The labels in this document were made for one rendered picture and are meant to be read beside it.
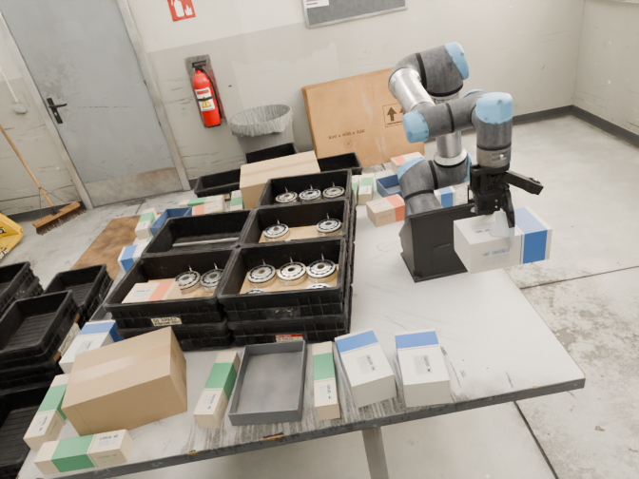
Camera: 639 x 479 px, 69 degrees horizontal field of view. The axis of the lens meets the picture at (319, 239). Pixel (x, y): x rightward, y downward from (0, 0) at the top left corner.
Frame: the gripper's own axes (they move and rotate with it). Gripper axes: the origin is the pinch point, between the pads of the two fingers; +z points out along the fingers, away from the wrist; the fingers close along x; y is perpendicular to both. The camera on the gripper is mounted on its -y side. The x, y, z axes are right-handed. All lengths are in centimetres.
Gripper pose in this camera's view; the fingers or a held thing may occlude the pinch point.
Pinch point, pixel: (500, 233)
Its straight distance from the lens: 127.2
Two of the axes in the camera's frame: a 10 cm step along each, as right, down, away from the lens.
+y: -9.8, 2.0, 0.2
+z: 1.8, 8.4, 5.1
